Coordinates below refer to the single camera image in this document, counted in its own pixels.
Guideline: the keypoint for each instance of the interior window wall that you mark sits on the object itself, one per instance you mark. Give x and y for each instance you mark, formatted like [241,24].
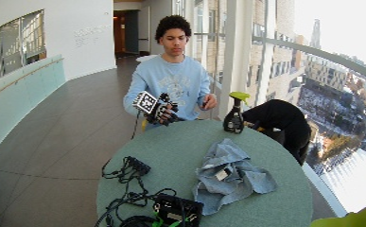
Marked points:
[14,44]

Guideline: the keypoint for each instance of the black electronics box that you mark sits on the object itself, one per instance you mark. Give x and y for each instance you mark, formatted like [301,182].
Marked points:
[176,209]

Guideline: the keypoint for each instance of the white marker cube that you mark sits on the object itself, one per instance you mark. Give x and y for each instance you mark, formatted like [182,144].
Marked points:
[145,102]

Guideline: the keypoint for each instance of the dark doorway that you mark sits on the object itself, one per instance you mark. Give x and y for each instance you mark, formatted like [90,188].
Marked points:
[125,33]

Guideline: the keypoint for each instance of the grey window rail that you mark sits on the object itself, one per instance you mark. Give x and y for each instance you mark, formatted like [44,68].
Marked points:
[315,52]

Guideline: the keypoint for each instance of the glass balustrade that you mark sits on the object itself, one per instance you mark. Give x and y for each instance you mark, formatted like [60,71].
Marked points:
[18,104]

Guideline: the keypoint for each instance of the white column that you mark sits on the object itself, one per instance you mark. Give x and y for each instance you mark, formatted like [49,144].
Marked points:
[236,47]

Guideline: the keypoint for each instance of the yellow-green chair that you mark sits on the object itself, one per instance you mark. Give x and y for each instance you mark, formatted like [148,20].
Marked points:
[354,217]

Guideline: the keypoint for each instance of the grey-blue cloth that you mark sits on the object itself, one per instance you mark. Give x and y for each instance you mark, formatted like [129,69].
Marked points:
[228,183]

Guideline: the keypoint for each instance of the black spray bottle green trigger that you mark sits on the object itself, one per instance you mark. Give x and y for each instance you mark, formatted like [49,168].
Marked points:
[233,119]

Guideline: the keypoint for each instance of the white round table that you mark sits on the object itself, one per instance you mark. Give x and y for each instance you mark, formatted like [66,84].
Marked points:
[145,58]

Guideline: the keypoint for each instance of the the person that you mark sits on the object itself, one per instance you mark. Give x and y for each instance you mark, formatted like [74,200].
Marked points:
[169,78]

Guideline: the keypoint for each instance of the wooden handrail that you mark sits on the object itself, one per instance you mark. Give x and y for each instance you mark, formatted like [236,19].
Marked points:
[18,81]

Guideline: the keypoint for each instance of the black jacket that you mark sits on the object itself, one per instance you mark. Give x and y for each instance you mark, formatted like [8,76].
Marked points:
[281,124]

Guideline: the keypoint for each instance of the small black device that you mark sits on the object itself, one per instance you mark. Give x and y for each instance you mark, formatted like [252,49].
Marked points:
[204,103]

